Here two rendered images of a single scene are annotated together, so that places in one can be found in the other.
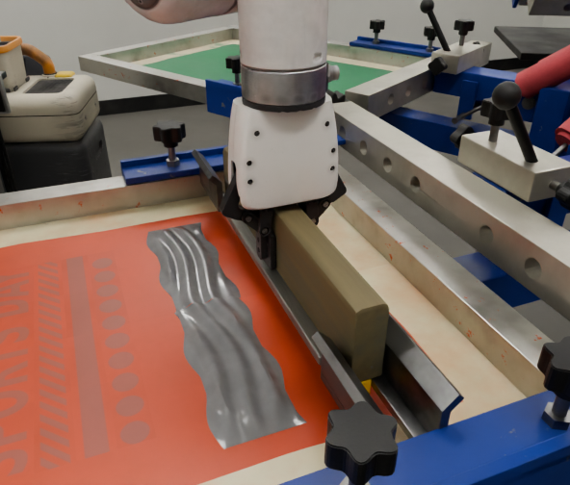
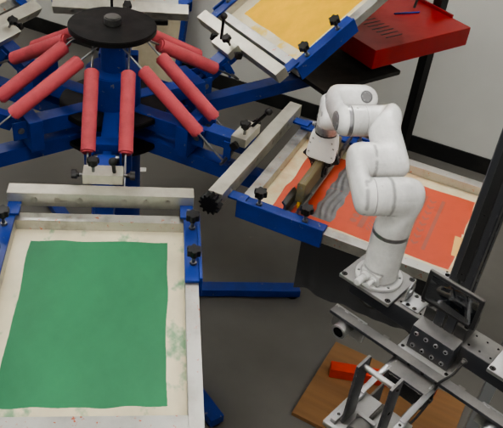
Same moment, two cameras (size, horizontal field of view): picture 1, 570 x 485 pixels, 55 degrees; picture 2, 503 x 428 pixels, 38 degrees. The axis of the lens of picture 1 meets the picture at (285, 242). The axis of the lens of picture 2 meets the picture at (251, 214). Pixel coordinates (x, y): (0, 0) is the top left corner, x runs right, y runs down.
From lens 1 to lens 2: 279 cm
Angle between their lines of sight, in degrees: 101
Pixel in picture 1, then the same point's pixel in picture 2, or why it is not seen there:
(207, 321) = (344, 185)
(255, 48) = not seen: hidden behind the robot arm
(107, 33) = not seen: outside the picture
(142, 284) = (348, 206)
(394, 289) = (291, 167)
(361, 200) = (268, 176)
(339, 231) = (276, 186)
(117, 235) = (340, 227)
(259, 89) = not seen: hidden behind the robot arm
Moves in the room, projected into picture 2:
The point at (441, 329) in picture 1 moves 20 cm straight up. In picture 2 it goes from (297, 156) to (305, 109)
